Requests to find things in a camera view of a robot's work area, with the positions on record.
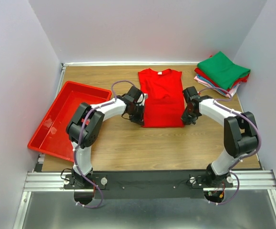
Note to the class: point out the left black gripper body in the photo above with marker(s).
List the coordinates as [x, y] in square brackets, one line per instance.
[136, 111]

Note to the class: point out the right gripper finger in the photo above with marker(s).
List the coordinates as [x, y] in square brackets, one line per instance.
[185, 117]
[191, 122]

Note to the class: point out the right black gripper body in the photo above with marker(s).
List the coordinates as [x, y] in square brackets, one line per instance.
[194, 115]

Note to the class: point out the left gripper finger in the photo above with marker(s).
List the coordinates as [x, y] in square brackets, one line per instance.
[141, 115]
[135, 120]

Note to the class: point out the red t shirt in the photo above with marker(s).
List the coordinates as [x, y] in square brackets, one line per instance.
[165, 103]
[209, 77]

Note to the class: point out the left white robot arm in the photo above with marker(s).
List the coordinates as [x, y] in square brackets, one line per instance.
[85, 125]

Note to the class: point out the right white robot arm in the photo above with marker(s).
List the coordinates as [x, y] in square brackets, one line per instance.
[241, 136]

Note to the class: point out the blue folded t shirt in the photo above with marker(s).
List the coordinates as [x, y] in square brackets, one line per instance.
[208, 83]

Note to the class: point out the red folded t shirt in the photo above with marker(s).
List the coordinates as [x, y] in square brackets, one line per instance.
[209, 77]

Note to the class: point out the pink folded t shirt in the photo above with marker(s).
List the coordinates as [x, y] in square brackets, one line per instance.
[231, 91]

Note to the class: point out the red plastic tray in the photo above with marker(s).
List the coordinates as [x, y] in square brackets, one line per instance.
[51, 137]

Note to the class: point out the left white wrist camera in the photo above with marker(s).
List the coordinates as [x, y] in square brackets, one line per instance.
[142, 98]

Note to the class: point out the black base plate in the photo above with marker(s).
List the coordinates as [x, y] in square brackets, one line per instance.
[144, 185]

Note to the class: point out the aluminium frame rail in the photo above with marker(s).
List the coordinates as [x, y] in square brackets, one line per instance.
[54, 174]

